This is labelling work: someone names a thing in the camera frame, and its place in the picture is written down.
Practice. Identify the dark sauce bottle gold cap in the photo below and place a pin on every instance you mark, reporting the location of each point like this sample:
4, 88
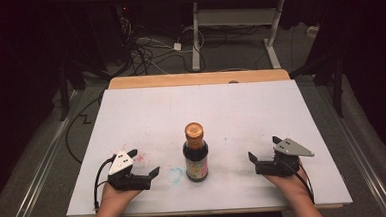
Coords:
195, 155

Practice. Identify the metal floor rail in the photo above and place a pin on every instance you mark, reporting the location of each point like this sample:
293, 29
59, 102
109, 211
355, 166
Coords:
40, 166
360, 153

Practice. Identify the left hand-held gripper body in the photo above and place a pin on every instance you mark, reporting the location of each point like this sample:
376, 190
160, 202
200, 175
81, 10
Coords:
128, 180

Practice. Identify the person's right hand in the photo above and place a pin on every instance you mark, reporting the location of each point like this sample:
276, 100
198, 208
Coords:
293, 185

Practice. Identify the white table mat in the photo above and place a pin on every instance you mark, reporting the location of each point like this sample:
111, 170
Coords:
235, 119

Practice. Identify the white power adapter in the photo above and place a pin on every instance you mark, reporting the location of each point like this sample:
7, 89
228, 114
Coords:
177, 46

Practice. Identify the person's left hand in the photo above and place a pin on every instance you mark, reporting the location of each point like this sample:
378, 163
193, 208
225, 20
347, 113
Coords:
115, 197

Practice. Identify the wooden table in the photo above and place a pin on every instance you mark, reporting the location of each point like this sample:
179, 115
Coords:
196, 79

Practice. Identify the white metal desk frame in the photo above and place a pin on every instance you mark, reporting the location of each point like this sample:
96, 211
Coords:
195, 38

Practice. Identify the black metal stand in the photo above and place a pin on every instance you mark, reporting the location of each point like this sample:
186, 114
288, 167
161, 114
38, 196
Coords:
63, 95
338, 87

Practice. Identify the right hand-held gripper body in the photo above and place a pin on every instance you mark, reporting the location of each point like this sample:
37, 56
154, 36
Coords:
277, 166

